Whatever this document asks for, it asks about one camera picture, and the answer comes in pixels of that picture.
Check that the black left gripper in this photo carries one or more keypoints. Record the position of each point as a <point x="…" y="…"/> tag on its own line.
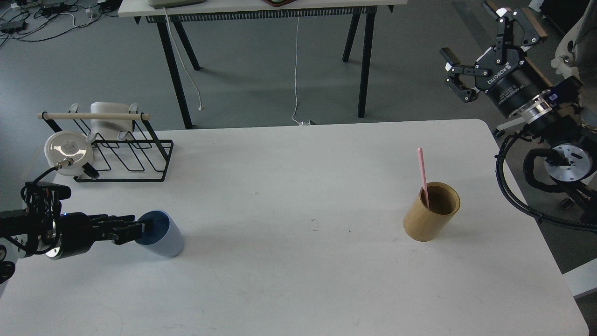
<point x="78" y="233"/>

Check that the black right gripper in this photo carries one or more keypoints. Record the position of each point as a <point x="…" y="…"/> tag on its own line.
<point x="505" y="74"/>

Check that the light blue cup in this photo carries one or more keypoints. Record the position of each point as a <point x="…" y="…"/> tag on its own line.
<point x="164" y="238"/>

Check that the pink chopstick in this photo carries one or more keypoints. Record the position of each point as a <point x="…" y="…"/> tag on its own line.
<point x="422" y="169"/>

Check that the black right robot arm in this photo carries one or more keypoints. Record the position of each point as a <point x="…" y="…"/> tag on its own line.
<point x="550" y="113"/>

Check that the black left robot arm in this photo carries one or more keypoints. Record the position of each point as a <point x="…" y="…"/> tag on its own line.
<point x="42" y="228"/>

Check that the white mug on rack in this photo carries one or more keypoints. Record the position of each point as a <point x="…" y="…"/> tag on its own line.
<point x="111" y="129"/>

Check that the bamboo cylinder holder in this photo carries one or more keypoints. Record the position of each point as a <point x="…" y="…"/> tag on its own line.
<point x="431" y="211"/>

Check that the black wire dish rack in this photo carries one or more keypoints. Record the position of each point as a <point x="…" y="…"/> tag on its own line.
<point x="145" y="158"/>

